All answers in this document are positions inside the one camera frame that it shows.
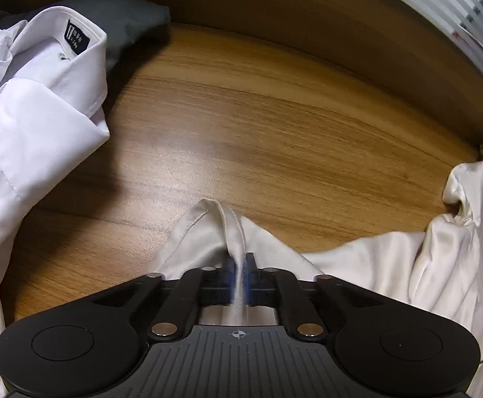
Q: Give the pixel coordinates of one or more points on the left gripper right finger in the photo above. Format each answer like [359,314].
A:
[257,283]

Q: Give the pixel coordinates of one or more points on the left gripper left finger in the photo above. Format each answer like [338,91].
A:
[218,282]

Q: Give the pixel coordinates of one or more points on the cream satin shirt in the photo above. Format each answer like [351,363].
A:
[439,270]

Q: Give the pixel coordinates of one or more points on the white dress shirt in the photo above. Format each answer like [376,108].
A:
[52,88]

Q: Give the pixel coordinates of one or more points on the dark grey garment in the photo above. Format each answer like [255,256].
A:
[133,25]

